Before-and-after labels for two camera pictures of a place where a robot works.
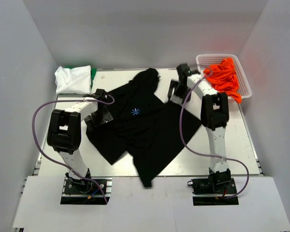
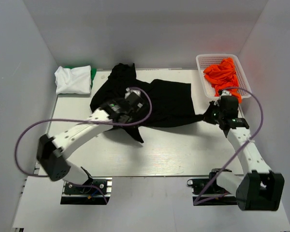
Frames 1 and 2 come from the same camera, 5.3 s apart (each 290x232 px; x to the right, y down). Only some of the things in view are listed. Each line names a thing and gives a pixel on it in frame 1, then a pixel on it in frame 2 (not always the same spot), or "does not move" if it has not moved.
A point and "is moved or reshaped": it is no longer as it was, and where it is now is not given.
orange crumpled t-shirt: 222,77 does not move
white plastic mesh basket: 205,61 does not move
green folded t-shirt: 93,71 does not move
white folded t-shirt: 76,80 does not move
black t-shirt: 144,124 is moved or reshaped
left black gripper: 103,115 -> 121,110
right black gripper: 174,84 -> 207,117
